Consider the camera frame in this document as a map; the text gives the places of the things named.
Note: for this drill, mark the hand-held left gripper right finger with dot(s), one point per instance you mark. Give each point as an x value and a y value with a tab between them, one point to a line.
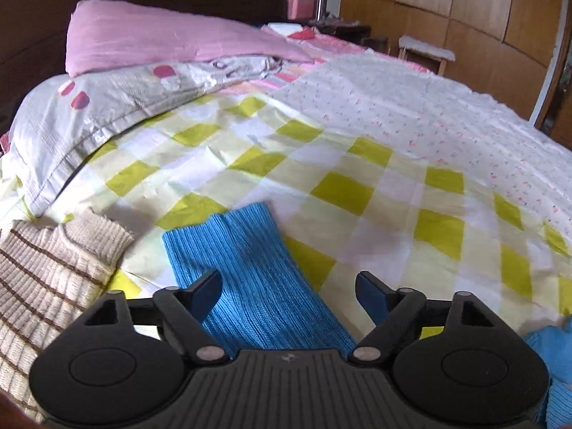
370	292

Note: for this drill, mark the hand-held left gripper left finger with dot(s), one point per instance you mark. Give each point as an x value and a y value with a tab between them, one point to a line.
206	292

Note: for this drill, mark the blue knit sweater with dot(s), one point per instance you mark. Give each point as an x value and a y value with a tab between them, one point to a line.
250	263

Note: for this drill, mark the yellow-green checked bed sheet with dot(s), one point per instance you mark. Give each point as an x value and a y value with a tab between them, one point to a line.
313	178

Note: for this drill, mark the beige brown-striped knit sweater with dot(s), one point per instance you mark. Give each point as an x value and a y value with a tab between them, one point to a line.
49	268

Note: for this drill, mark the white floral blanket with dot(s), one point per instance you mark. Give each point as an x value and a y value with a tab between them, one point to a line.
424	107

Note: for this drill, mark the grey-white pillow with pink dots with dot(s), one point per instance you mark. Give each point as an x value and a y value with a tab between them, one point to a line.
89	120

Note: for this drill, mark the wooden stool with white cushion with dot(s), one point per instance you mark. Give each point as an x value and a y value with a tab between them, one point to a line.
426	51

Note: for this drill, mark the pink patchwork quilt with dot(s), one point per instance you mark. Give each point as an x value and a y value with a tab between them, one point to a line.
330	44

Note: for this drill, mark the dark wooden nightstand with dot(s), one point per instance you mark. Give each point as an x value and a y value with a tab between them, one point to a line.
344	31

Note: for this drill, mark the grey thermos bottle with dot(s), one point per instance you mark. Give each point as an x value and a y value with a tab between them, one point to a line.
321	3

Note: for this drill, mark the wooden wardrobe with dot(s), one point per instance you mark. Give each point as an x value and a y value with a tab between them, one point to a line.
469	13

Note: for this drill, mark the pink storage box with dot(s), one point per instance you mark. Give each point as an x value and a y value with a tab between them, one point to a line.
300	4

